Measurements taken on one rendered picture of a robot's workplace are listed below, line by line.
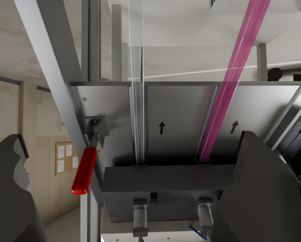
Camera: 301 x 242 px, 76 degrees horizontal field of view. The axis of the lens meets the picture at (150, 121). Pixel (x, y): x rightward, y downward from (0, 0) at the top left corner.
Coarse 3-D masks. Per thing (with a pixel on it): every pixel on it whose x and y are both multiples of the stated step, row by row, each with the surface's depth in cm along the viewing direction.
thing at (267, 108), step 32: (96, 96) 24; (128, 96) 24; (160, 96) 25; (192, 96) 25; (256, 96) 25; (288, 96) 26; (128, 128) 29; (160, 128) 29; (192, 128) 29; (224, 128) 30; (256, 128) 30; (288, 128) 30; (96, 160) 34; (128, 160) 35; (160, 160) 35; (192, 160) 35; (224, 160) 36
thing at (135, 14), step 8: (128, 0) 16; (136, 0) 16; (128, 8) 17; (136, 8) 17; (128, 16) 17; (136, 16) 17; (128, 24) 18; (136, 24) 18; (136, 32) 18; (136, 40) 19; (136, 48) 19; (136, 56) 20; (136, 64) 20; (136, 72) 21; (136, 80) 22; (136, 88) 23; (136, 96) 23; (136, 104) 24; (136, 112) 25; (136, 120) 26; (136, 128) 27; (136, 136) 28; (136, 144) 30; (136, 152) 31; (136, 160) 33
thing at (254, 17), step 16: (256, 0) 17; (256, 16) 18; (240, 32) 19; (256, 32) 19; (240, 48) 20; (240, 64) 21; (224, 80) 23; (224, 96) 24; (224, 112) 26; (208, 128) 29; (208, 144) 30
